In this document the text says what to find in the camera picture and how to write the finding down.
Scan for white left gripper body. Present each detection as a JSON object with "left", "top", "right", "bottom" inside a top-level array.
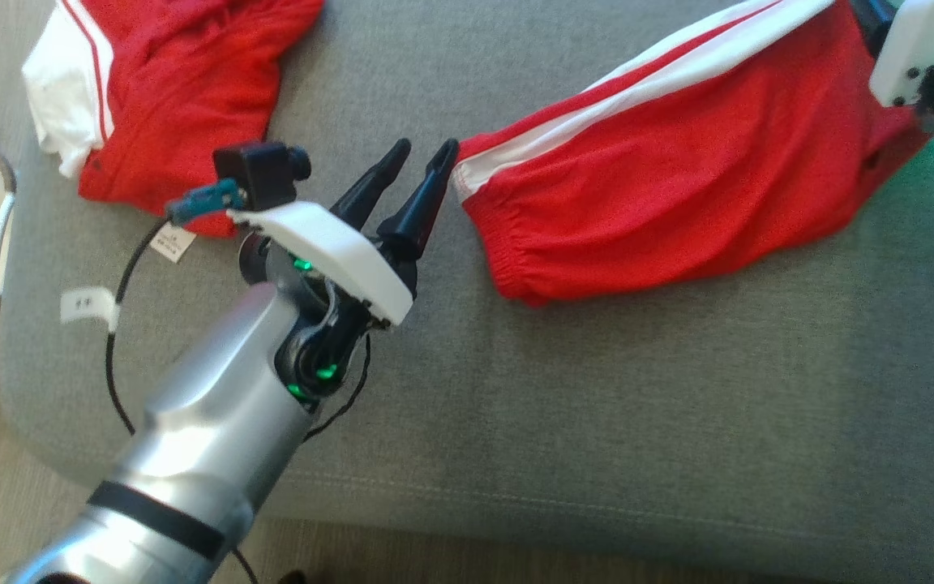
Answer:
[{"left": 228, "top": 201, "right": 418, "bottom": 327}]

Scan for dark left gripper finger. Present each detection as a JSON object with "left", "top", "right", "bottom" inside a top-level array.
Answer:
[
  {"left": 329, "top": 138, "right": 412, "bottom": 237},
  {"left": 376, "top": 138, "right": 461, "bottom": 265}
]

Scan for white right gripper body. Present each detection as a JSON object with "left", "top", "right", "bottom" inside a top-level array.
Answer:
[{"left": 869, "top": 0, "right": 934, "bottom": 108}]

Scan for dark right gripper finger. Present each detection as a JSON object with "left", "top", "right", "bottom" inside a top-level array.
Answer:
[{"left": 850, "top": 0, "right": 898, "bottom": 59}]

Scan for red jersey with white sleeves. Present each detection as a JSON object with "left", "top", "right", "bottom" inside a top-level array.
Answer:
[{"left": 21, "top": 0, "right": 326, "bottom": 264}]

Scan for red shorts with white stripe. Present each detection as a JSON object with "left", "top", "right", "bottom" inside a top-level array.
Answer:
[{"left": 452, "top": 0, "right": 934, "bottom": 307}]

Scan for wide sofa seat cushion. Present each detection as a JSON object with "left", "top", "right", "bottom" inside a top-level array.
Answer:
[{"left": 0, "top": 0, "right": 934, "bottom": 584}]

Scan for black left cable teal plug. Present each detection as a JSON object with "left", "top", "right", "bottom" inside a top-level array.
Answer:
[{"left": 106, "top": 180, "right": 372, "bottom": 584}]

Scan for white cable label tag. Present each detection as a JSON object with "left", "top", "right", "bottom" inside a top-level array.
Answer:
[{"left": 60, "top": 288, "right": 121, "bottom": 332}]

